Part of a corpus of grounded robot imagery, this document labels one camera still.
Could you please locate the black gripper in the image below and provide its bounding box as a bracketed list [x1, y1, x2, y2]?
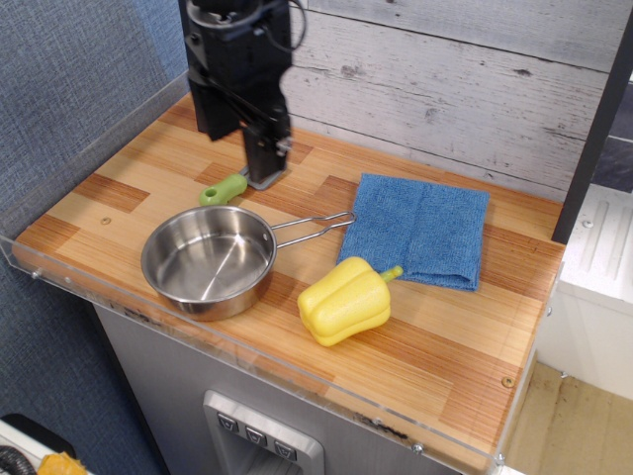
[185, 12, 293, 182]

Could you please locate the small steel pan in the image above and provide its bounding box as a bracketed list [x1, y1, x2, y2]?
[140, 205, 356, 322]

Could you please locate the yellow toy capsicum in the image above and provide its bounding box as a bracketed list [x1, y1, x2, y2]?
[298, 257, 404, 346]

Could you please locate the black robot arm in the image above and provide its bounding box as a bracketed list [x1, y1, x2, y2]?
[182, 1, 293, 190]

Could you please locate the blue folded cloth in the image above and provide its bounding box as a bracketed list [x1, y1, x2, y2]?
[338, 173, 490, 292]

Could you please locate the clear acrylic table guard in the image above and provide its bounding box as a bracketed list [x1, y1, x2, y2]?
[1, 84, 564, 474]

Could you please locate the grey cabinet with dispenser panel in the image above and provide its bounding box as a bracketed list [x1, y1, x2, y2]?
[96, 307, 452, 474]

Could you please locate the yellow object bottom left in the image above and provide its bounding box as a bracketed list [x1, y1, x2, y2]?
[37, 452, 89, 475]

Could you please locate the white ridged side unit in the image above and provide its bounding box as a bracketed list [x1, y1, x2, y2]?
[536, 185, 632, 399]

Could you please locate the green handled grey spatula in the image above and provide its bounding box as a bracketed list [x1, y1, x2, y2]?
[198, 166, 284, 206]

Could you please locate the black right vertical post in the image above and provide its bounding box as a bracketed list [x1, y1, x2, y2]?
[550, 0, 633, 244]

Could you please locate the black braided cable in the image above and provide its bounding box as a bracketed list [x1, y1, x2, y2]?
[0, 444, 34, 475]

